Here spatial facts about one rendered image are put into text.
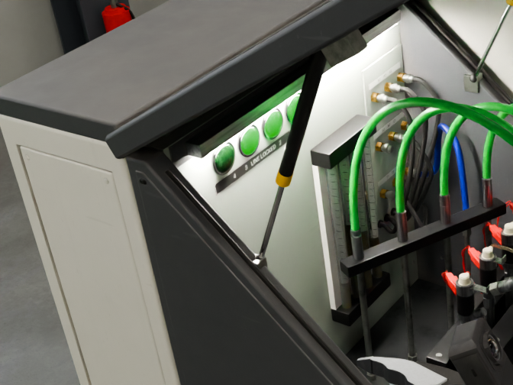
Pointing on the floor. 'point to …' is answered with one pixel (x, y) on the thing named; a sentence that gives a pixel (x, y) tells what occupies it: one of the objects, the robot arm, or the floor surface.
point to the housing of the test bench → (114, 171)
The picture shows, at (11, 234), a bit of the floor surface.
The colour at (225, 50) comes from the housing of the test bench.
